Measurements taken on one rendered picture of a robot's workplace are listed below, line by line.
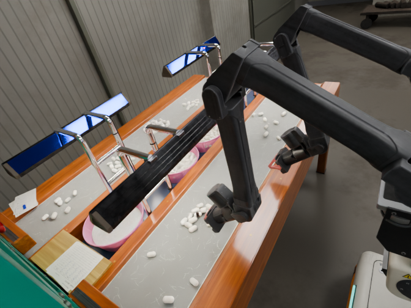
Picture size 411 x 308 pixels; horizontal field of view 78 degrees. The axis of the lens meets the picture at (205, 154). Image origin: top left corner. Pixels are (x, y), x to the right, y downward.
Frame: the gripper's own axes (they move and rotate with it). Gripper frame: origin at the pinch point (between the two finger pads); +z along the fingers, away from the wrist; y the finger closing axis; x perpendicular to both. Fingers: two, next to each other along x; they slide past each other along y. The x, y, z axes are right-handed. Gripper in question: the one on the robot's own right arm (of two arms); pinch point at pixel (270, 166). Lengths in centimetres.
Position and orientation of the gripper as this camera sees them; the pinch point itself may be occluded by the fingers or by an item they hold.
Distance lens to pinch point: 113.2
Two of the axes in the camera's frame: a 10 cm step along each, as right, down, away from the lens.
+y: -5.2, 5.8, -6.2
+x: 6.7, 7.3, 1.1
